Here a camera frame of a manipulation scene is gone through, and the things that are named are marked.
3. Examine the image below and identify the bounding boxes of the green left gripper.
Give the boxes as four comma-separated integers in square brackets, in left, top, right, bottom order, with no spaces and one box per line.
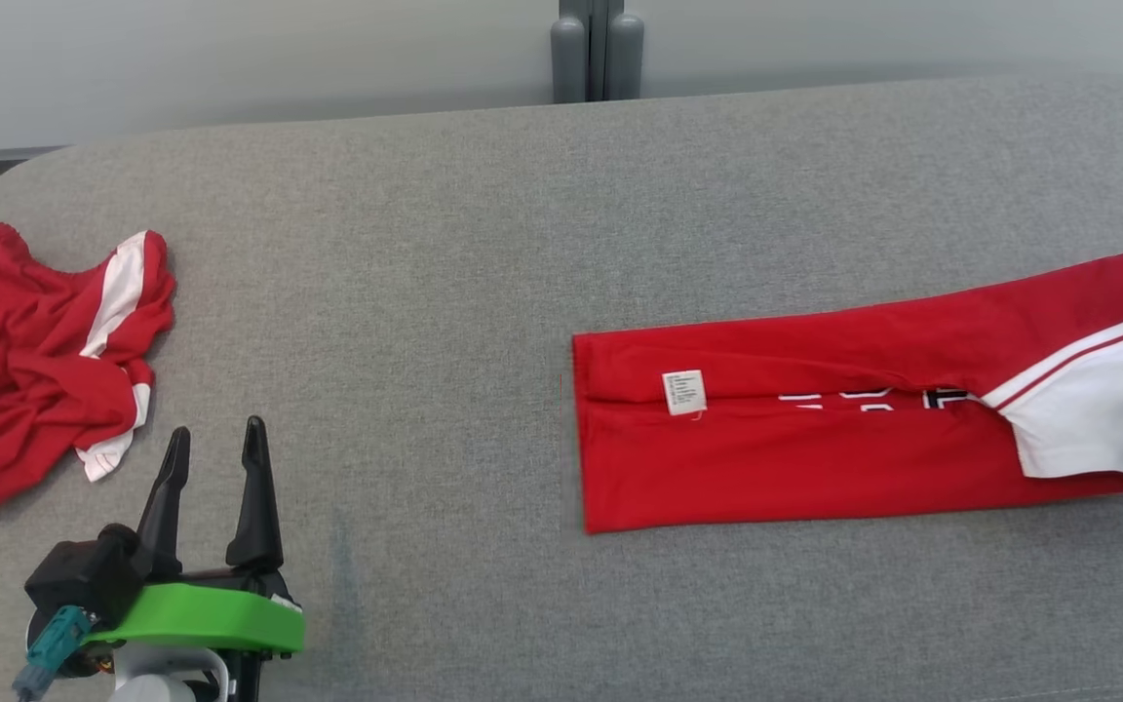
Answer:
[84,416,307,702]

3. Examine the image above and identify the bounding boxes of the red shorts with white stripe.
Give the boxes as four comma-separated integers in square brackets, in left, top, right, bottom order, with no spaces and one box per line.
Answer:
[0,222,177,516]

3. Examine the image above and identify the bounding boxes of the red jersey with number print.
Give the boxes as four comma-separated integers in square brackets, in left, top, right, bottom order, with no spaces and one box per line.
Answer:
[571,237,1123,535]

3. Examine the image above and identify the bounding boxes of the teal left camera connector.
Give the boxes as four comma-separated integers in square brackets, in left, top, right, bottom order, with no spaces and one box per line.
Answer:
[14,604,95,701]

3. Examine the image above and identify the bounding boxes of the grey partition post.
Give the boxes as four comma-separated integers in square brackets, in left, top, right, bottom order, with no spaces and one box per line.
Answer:
[550,0,602,104]
[600,0,645,101]

